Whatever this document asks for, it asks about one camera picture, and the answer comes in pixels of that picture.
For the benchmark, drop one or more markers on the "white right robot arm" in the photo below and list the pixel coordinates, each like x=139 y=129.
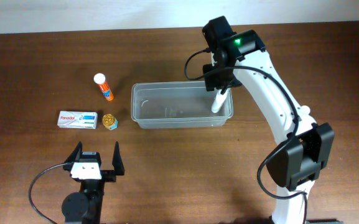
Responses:
x=303 y=145

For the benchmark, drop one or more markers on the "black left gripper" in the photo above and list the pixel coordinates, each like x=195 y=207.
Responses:
x=108 y=177

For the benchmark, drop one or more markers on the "clear plastic container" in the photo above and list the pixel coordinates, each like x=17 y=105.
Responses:
x=177 y=105

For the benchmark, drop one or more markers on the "orange effervescent tablet tube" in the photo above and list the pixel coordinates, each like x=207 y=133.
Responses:
x=100 y=80

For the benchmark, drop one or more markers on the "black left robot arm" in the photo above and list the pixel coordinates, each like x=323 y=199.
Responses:
x=85 y=205

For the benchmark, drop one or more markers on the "white Panadol box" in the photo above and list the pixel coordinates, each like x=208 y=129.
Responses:
x=75 y=119

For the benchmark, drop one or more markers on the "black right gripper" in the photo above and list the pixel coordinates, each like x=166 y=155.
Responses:
x=218 y=82

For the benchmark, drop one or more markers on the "small gold-lidded jar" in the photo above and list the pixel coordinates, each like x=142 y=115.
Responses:
x=109 y=122

